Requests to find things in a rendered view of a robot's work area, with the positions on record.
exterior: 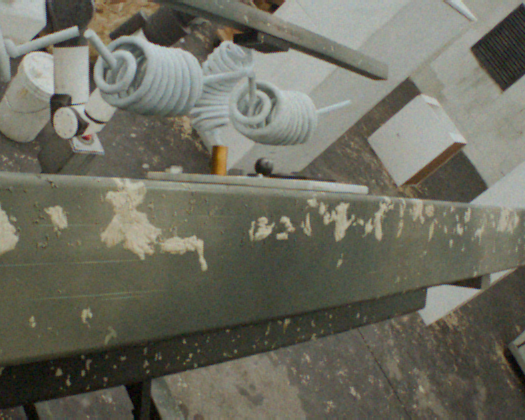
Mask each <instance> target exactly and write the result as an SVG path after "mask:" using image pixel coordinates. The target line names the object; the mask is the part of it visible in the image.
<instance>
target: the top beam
mask: <svg viewBox="0 0 525 420"><path fill-rule="evenodd" d="M521 266H525V208H512V207H506V206H499V205H487V204H473V203H460V202H446V201H433V200H418V199H404V198H390V197H385V196H376V195H361V194H346V193H331V192H316V191H300V190H285V189H270V188H264V187H254V186H239V185H223V184H207V183H193V182H177V181H161V180H147V179H131V178H124V179H116V178H101V177H87V176H72V175H58V174H44V173H38V174H30V173H16V172H3V171H0V367H5V366H14V365H19V364H29V363H33V362H38V361H42V362H43V361H48V360H53V359H57V358H68V357H73V356H77V355H82V354H84V355H88V354H93V353H98V352H103V351H108V350H113V351H114V350H119V349H124V348H129V347H134V346H140V345H145V344H150V343H154V344H155V343H160V342H166V341H171V340H177V339H182V338H188V337H193V336H198V335H203V334H209V333H215V332H220V331H225V330H231V329H236V328H242V327H247V326H253V325H258V324H264V323H269V322H274V321H280V320H285V318H291V317H296V316H302V315H307V314H312V313H318V312H323V311H328V310H333V309H337V308H340V307H345V306H350V305H355V304H360V303H366V302H371V301H376V300H378V299H381V298H386V297H392V296H396V295H401V294H406V293H412V292H417V290H422V289H426V288H431V287H437V286H441V285H446V284H451V283H455V282H456V281H461V280H466V279H470V278H475V277H480V276H485V275H489V274H494V273H498V272H502V271H503V270H508V269H512V268H516V267H521Z"/></svg>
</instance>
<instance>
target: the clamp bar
mask: <svg viewBox="0 0 525 420"><path fill-rule="evenodd" d="M228 48H230V50H229V49H228ZM241 49H242V50H243V51H244V52H243V51H242V50H241ZM253 50H254V51H257V52H260V53H263V54H271V53H281V52H288V51H289V43H288V42H286V41H284V40H281V39H279V38H276V37H273V36H270V35H266V34H262V33H260V32H251V31H250V32H243V33H235V34H234V35H233V40H232V42H230V41H224V42H222V43H221V44H220V47H217V48H216V49H214V53H213V54H211V55H209V56H208V61H206V62H204V63H203V66H202V67H203V68H201V69H202V74H203V76H205V75H207V76H208V75H213V74H218V73H223V72H230V71H235V70H241V69H246V71H247V74H248V73H249V72H250V71H252V69H253V66H254V63H255V62H254V58H253V55H252V51H253ZM244 53H245V54H244ZM231 59H232V60H233V61H234V62H233V61H232V60H231ZM213 60H214V61H213ZM241 61H242V62H241ZM208 66H210V68H211V70H210V68H209V67H208ZM243 77H244V76H243ZM243 77H238V78H233V79H227V80H222V81H217V82H211V83H206V84H203V91H202V92H201V95H200V97H199V98H202V99H208V100H198V101H197V102H196V103H195V104H194V106H193V108H199V109H196V110H193V111H191V112H190V115H189V116H190V117H191V118H193V119H194V120H193V121H192V124H191V127H193V128H195V129H197V130H200V133H201V134H202V135H204V136H213V139H214V141H215V143H216V146H212V161H211V175H199V174H181V173H182V168H181V167H177V166H167V167H165V172H166V173H161V172H149V173H148V179H155V180H170V181H177V182H178V181H185V182H200V183H207V184H208V183H216V184H223V185H224V184H231V185H239V186H240V185H246V186H254V187H255V186H262V187H264V188H278V189H294V190H309V191H324V192H339V193H354V194H368V189H367V187H366V186H355V185H344V184H333V183H322V181H310V180H293V179H274V178H255V177H245V176H246V171H245V170H243V169H230V170H228V171H226V163H227V148H228V147H226V146H223V143H222V141H221V139H220V137H219V134H220V133H221V129H219V128H220V127H224V126H226V125H227V124H228V123H230V120H228V118H227V117H228V115H230V113H228V111H227V109H229V106H227V105H226V104H227V103H229V98H230V94H231V93H232V90H233V89H234V88H235V85H236V84H238V82H239V81H240V80H241V79H242V78H243ZM212 112H214V113H212ZM204 113H210V114H204ZM205 120H212V121H210V122H208V123H205V124H199V123H200V122H202V121H205ZM211 129H214V130H211Z"/></svg>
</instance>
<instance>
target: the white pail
mask: <svg viewBox="0 0 525 420"><path fill-rule="evenodd" d="M53 65H54V62H53V56H51V55H49V54H47V53H44V52H31V53H29V54H27V55H26V56H25V57H24V58H23V60H22V62H21V64H20V65H19V68H18V74H17V76H16V77H15V78H14V79H13V80H14V81H13V80H12V81H13V83H12V81H11V83H12V84H11V83H10V84H11V86H10V84H9V86H10V87H9V86H8V88H9V89H8V88H7V89H8V90H6V92H5V96H4V97H3V99H2V101H1V102H0V131H1V133H2V134H5V135H6V136H7V137H9V138H10V139H12V140H14V141H17V142H21V143H27V142H31V140H33V139H34V138H35V137H36V136H37V134H38V133H39V132H40V130H41V129H42V128H43V127H44V126H45V124H46V123H47V122H48V120H49V119H50V115H51V109H50V97H51V95H52V94H53V86H54V78H53Z"/></svg>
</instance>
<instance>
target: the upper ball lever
mask: <svg viewBox="0 0 525 420"><path fill-rule="evenodd" d="M254 167H255V172H256V173H257V174H258V176H257V178H262V177H265V176H269V175H271V174H272V172H273V170H274V164H273V162H272V160H271V159H268V158H266V157H262V158H259V159H258V160H257V161H256V162H255V166H254Z"/></svg>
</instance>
